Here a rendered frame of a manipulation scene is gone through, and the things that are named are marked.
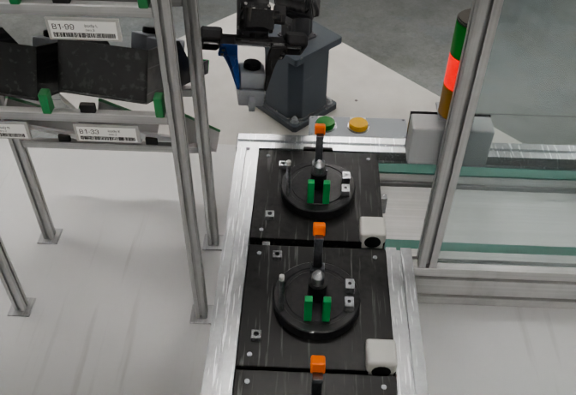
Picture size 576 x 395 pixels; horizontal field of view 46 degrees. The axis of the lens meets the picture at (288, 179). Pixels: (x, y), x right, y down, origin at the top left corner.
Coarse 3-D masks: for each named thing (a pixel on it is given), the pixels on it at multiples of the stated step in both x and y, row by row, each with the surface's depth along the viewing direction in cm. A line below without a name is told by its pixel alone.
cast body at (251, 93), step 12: (252, 60) 117; (240, 72) 115; (252, 72) 115; (264, 72) 116; (240, 84) 116; (252, 84) 116; (264, 84) 116; (240, 96) 116; (252, 96) 116; (252, 108) 115
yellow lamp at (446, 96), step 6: (444, 84) 95; (444, 90) 95; (450, 90) 94; (444, 96) 95; (450, 96) 94; (444, 102) 95; (450, 102) 95; (438, 108) 98; (444, 108) 96; (444, 114) 96
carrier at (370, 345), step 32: (256, 256) 115; (288, 256) 116; (352, 256) 116; (384, 256) 116; (256, 288) 111; (288, 288) 108; (320, 288) 104; (352, 288) 106; (384, 288) 111; (256, 320) 106; (288, 320) 104; (320, 320) 104; (352, 320) 104; (384, 320) 106; (256, 352) 102; (288, 352) 102; (320, 352) 102; (352, 352) 102; (384, 352) 100
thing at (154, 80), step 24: (72, 48) 91; (96, 48) 90; (120, 48) 90; (72, 72) 92; (96, 72) 91; (120, 72) 91; (144, 72) 90; (96, 96) 92; (120, 96) 92; (144, 96) 91
